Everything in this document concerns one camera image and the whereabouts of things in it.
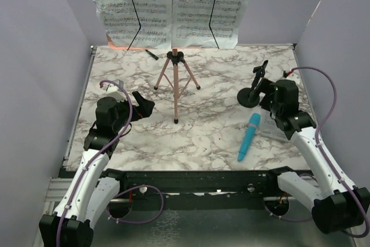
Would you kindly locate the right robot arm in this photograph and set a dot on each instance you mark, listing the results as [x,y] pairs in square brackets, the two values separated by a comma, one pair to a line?
[336,204]

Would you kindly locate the aluminium frame rail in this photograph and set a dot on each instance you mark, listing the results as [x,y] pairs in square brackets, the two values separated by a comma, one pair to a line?
[57,189]

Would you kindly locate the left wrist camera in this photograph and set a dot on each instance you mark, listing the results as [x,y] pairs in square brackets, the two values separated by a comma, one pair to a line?
[111,90]

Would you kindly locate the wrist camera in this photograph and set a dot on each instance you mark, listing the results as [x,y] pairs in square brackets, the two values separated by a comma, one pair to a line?
[287,73]
[111,90]

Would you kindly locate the sheet music page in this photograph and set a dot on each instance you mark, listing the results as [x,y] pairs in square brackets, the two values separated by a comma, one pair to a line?
[137,23]
[207,23]

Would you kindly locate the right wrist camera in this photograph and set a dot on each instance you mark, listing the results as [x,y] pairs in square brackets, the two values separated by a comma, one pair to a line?
[287,73]

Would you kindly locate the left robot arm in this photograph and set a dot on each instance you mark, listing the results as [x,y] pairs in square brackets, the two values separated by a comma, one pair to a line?
[73,220]

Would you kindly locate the clear plastic parts box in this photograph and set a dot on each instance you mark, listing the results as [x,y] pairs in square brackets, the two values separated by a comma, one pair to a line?
[269,129]

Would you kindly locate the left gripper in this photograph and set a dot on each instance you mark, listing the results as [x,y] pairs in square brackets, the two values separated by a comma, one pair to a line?
[144,109]

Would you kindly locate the teal toy microphone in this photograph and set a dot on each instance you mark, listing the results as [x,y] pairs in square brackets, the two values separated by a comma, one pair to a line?
[253,124]

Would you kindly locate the pink music stand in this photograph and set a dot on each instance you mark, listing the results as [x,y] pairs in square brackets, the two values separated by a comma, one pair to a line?
[175,57]

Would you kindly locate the black microphone stand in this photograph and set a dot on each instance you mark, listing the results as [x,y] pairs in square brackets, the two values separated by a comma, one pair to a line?
[246,96]

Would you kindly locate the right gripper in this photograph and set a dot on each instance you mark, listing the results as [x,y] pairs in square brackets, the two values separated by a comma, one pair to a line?
[266,86]

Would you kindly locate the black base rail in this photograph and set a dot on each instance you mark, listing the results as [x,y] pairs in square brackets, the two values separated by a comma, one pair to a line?
[194,190]

